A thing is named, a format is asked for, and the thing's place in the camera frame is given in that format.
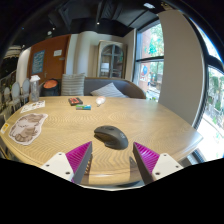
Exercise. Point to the small white pink tube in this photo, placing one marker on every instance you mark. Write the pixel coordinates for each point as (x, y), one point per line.
(100, 100)

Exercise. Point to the white door sign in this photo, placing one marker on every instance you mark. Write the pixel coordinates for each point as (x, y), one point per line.
(57, 52)

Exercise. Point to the arched glass-door cabinet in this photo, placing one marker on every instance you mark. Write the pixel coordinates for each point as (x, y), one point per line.
(111, 60)

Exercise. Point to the cat-shaped mouse pad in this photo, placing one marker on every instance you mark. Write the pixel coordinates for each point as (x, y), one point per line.
(26, 128)

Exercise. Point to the blue poster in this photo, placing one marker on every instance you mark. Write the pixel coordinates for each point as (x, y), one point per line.
(38, 62)

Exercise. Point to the grey curved sofa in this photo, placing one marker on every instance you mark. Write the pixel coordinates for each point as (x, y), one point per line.
(96, 85)

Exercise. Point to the upright striped cushion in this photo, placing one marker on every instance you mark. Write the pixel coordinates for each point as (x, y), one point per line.
(73, 85)

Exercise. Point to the black and red box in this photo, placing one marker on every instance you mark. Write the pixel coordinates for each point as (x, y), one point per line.
(75, 101)

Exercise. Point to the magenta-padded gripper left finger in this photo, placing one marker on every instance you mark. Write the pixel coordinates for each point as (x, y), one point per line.
(60, 163)

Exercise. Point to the group of white chairs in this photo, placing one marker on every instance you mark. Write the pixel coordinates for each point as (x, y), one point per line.
(16, 91)

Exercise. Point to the green and blue packet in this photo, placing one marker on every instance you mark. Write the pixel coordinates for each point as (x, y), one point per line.
(83, 107)

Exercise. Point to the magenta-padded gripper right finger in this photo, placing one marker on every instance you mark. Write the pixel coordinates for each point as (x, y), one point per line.
(165, 164)

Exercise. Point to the black computer mouse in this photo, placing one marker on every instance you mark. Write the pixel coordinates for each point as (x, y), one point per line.
(111, 136)

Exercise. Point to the brown wooden door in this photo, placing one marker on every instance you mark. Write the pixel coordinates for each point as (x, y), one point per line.
(55, 66)

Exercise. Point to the flat striped cushion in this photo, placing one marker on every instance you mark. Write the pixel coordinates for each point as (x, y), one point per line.
(108, 91)

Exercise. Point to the white sticker sheet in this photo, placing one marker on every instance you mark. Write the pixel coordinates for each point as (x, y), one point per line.
(33, 106)

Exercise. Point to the black bag with orange top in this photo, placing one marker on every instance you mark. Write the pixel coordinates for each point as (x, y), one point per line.
(50, 88)

